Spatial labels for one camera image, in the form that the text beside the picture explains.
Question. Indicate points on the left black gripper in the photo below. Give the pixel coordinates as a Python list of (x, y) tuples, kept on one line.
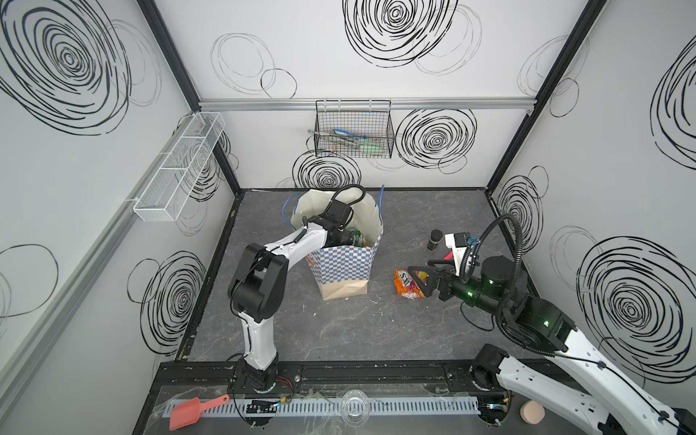
[(349, 236)]

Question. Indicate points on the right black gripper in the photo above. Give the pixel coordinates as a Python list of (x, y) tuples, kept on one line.
[(440, 283)]

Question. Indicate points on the orange pink Fox's candy bag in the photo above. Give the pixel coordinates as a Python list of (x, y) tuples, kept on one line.
[(405, 285)]

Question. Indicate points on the blue checkered paper bag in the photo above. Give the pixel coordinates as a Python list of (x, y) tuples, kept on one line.
[(341, 271)]

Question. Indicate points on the green Fox's spring tea bag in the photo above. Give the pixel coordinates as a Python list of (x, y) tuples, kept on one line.
[(359, 239)]

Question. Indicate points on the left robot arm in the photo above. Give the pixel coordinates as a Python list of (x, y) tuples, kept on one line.
[(258, 287)]

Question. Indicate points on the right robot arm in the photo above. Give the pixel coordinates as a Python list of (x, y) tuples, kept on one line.
[(607, 401)]

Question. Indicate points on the black lid spice jar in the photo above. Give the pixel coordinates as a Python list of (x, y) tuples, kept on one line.
[(436, 236)]

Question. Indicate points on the green item in basket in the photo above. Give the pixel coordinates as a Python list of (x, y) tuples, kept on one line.
[(372, 147)]

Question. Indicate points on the beige round sponge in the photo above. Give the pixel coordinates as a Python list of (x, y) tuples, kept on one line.
[(532, 413)]

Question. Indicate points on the red plastic scoop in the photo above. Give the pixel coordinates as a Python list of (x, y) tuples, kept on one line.
[(189, 412)]

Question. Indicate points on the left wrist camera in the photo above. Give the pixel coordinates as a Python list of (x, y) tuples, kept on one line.
[(338, 212)]

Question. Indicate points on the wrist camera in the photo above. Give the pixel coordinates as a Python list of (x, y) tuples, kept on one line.
[(338, 212), (459, 245)]

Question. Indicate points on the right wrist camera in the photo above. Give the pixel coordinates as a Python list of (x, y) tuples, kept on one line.
[(459, 245)]

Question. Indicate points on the blue handled tool in basket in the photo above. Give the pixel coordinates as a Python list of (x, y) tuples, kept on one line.
[(348, 135)]

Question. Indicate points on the black wire wall basket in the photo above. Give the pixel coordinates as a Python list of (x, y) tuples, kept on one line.
[(371, 118)]

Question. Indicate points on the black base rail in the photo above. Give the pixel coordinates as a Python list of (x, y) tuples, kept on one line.
[(451, 374)]

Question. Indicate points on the white wire wall shelf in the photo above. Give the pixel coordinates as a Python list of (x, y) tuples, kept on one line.
[(187, 172)]

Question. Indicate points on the white slotted cable duct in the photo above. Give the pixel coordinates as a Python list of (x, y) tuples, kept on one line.
[(330, 407)]

